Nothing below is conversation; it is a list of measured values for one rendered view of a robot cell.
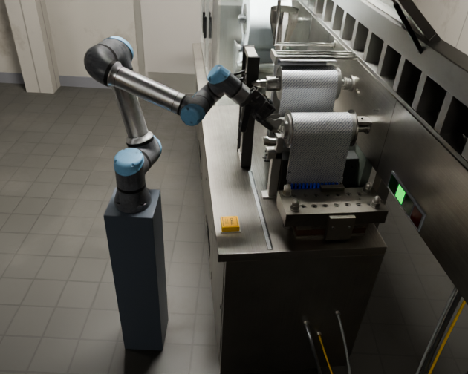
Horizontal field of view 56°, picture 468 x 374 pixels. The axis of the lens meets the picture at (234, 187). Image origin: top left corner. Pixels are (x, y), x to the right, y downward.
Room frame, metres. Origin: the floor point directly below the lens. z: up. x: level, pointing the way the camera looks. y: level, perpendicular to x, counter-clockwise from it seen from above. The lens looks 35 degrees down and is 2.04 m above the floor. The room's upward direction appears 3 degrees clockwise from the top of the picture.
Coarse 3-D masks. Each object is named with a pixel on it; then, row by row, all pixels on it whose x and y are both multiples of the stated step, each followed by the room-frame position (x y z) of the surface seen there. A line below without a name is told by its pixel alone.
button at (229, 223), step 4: (228, 216) 1.37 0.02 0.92; (232, 216) 1.37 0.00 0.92; (236, 216) 1.37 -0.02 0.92; (224, 220) 1.34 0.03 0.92; (228, 220) 1.34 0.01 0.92; (232, 220) 1.34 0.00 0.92; (236, 220) 1.35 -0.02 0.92; (224, 224) 1.32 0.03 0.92; (228, 224) 1.32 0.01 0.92; (232, 224) 1.32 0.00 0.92; (236, 224) 1.32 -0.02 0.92; (224, 228) 1.30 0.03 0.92; (228, 228) 1.30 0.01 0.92; (232, 228) 1.31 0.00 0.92; (236, 228) 1.31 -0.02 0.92
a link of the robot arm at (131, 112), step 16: (112, 48) 1.55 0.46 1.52; (128, 48) 1.63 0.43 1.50; (128, 64) 1.59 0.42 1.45; (128, 96) 1.57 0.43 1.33; (128, 112) 1.56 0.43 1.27; (128, 128) 1.56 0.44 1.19; (144, 128) 1.58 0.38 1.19; (128, 144) 1.56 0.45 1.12; (144, 144) 1.55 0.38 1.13; (160, 144) 1.64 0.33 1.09
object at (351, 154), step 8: (288, 152) 1.61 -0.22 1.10; (352, 152) 1.64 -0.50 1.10; (288, 160) 1.55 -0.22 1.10; (352, 160) 1.59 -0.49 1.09; (280, 168) 1.56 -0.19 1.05; (344, 168) 1.58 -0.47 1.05; (352, 168) 1.59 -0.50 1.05; (280, 176) 1.54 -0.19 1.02; (344, 176) 1.58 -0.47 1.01; (352, 176) 1.59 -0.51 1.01; (280, 184) 1.54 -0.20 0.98; (344, 184) 1.58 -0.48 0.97; (352, 184) 1.59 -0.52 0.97
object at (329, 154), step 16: (304, 144) 1.48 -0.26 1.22; (320, 144) 1.49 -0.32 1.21; (336, 144) 1.50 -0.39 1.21; (304, 160) 1.48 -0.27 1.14; (320, 160) 1.49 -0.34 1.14; (336, 160) 1.50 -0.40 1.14; (288, 176) 1.47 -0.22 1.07; (304, 176) 1.48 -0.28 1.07; (320, 176) 1.49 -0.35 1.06; (336, 176) 1.50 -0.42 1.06
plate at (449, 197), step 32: (320, 32) 2.35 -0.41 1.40; (352, 64) 1.86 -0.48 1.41; (352, 96) 1.79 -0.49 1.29; (384, 96) 1.52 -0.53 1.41; (384, 128) 1.46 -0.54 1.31; (416, 128) 1.26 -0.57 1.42; (384, 160) 1.39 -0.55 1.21; (416, 160) 1.21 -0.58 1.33; (448, 160) 1.07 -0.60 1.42; (416, 192) 1.15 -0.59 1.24; (448, 192) 1.02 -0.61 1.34; (448, 224) 0.97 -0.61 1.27; (448, 256) 0.92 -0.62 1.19
